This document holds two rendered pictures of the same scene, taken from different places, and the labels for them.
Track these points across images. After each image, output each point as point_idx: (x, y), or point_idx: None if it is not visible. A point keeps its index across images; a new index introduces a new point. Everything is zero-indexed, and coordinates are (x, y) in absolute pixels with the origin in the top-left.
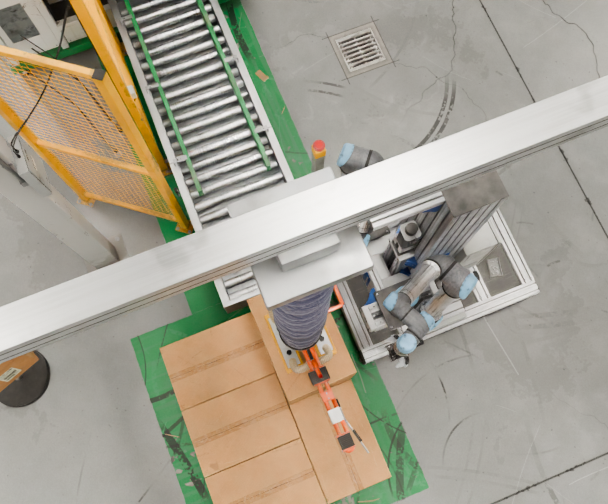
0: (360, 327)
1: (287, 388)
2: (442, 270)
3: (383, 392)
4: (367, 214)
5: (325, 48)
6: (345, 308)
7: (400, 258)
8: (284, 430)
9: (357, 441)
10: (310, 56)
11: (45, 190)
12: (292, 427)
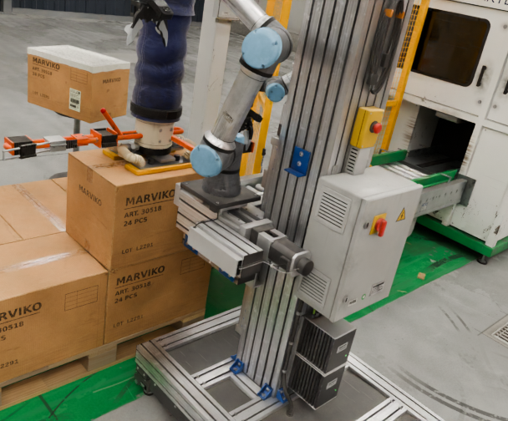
0: (185, 336)
1: (84, 152)
2: (268, 27)
3: (96, 412)
4: None
5: (494, 314)
6: (205, 321)
7: (275, 135)
8: (32, 229)
9: (17, 279)
10: (474, 304)
11: (216, 7)
12: (36, 234)
